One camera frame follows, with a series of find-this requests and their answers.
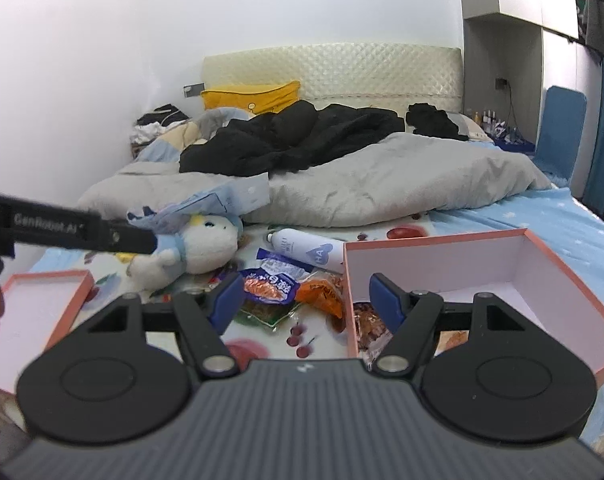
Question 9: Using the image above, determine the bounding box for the grey clear snack packet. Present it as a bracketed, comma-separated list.
[353, 302, 392, 367]

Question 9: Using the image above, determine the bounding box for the green clear pickle snack packet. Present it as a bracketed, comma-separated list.
[236, 300, 300, 330]

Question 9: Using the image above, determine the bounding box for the blue spicy cabbage snack packet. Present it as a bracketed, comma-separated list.
[240, 248, 314, 306]

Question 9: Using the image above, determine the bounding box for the pink open storage box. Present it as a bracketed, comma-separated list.
[344, 230, 604, 385]

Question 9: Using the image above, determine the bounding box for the white blue plush toy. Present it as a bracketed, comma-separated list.
[115, 214, 243, 292]

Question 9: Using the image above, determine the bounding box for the fruit print bed mat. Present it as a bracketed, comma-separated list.
[30, 214, 434, 362]

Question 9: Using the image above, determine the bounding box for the pink box lid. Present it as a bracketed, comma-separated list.
[0, 270, 94, 394]

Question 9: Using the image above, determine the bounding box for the orange snack packet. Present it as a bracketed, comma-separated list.
[295, 271, 344, 318]

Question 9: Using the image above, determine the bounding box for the white spray bottle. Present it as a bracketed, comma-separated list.
[266, 229, 344, 274]

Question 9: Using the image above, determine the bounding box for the grey duvet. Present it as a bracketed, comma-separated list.
[78, 132, 552, 228]

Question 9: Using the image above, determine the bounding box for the light blue star bedsheet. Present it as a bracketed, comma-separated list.
[429, 186, 604, 457]

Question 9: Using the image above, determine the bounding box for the small black garment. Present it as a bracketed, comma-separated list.
[405, 103, 469, 142]

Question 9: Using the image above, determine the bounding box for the black clothing pile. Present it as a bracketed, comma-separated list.
[179, 101, 405, 177]

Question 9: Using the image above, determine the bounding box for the yellow pillow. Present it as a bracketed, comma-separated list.
[200, 80, 301, 115]

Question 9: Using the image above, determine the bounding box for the blue chair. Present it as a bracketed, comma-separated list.
[532, 86, 587, 188]

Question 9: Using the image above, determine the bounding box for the clothes heap by wall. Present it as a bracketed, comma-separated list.
[129, 103, 189, 158]

